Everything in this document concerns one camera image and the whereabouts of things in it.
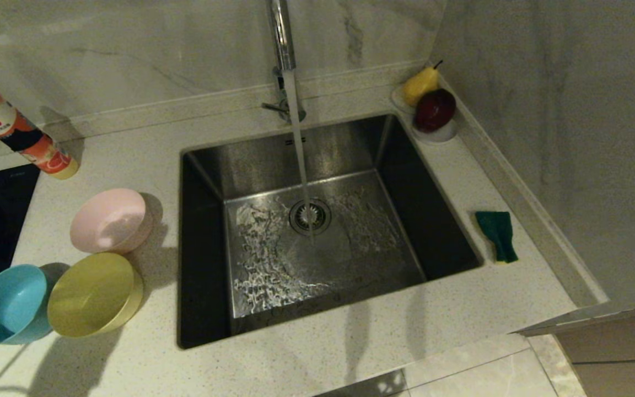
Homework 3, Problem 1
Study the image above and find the blue plastic bowl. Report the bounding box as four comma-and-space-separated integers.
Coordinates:
0, 264, 56, 346

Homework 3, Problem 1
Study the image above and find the yellow plastic bowl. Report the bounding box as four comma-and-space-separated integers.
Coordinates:
47, 252, 144, 338

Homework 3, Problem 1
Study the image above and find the green yellow sponge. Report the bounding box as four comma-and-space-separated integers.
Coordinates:
475, 211, 519, 265

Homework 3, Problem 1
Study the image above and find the stainless steel sink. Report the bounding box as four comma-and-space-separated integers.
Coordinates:
177, 113, 485, 350

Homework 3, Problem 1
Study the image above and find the yellow pear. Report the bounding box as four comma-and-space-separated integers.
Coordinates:
403, 61, 444, 108

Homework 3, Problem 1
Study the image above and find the round metal drain strainer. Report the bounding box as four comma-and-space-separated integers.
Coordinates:
289, 198, 332, 237

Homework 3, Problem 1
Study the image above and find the chrome faucet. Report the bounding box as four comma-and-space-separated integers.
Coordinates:
261, 0, 307, 124

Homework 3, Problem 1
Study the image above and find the dark red apple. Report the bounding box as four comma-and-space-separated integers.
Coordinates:
413, 89, 457, 133

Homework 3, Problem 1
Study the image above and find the pink plastic bowl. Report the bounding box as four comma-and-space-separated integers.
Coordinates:
69, 188, 154, 254

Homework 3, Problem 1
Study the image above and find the orange white dish soap bottle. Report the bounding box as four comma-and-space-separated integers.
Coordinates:
0, 76, 80, 180

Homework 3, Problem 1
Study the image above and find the small white dish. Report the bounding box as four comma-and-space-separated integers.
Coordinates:
410, 119, 459, 145
390, 84, 417, 114

